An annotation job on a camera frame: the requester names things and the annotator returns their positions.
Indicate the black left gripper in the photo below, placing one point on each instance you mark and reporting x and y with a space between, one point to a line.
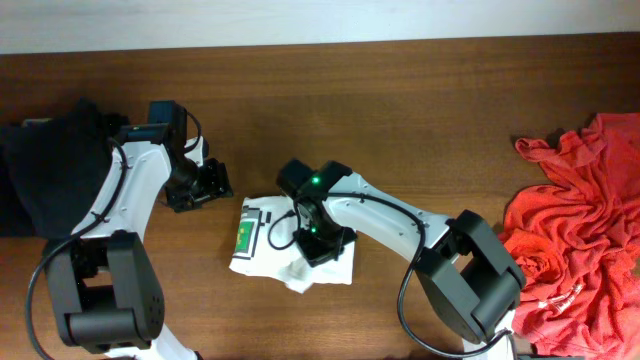
201 190

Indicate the red printed t-shirt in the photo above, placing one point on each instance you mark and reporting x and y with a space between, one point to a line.
577 241

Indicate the white t-shirt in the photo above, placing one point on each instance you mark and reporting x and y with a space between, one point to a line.
264 248

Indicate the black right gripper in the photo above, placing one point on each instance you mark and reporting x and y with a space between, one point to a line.
325 245

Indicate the folded black clothes stack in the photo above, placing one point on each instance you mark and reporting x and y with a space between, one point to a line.
52 172

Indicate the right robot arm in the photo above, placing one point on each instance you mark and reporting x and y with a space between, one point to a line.
471 281

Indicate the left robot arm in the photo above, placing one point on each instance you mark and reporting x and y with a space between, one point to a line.
105 294

